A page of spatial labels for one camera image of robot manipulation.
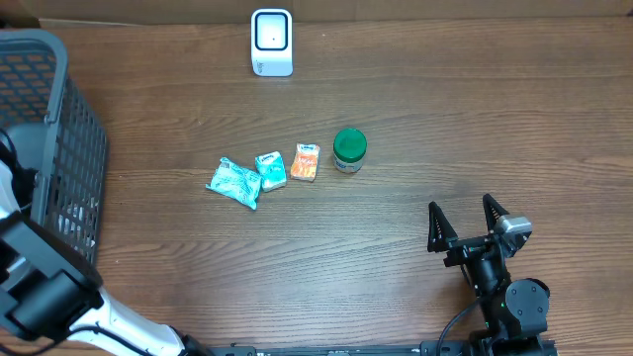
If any white barcode scanner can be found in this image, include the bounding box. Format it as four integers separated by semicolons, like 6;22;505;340
250;8;294;77

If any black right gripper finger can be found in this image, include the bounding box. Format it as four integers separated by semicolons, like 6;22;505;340
427;202;458;252
483;194;508;231

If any orange tissue pack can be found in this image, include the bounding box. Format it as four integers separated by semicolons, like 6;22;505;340
290;143;320;182

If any mint green wipes pack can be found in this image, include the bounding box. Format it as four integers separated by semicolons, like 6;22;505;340
206;157;262;211

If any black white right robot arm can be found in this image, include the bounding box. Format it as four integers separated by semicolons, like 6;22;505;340
427;194;558;356

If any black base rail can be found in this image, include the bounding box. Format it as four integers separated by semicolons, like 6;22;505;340
212;339;560;356

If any green lid jar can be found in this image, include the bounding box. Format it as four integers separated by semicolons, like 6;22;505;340
332;128;367;173

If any grey plastic basket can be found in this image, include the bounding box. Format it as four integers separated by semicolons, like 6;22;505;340
1;30;109;262

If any teal tissue pack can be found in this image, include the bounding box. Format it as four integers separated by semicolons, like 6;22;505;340
255;151;287;192

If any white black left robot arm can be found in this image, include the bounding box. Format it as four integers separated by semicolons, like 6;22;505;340
1;134;208;355

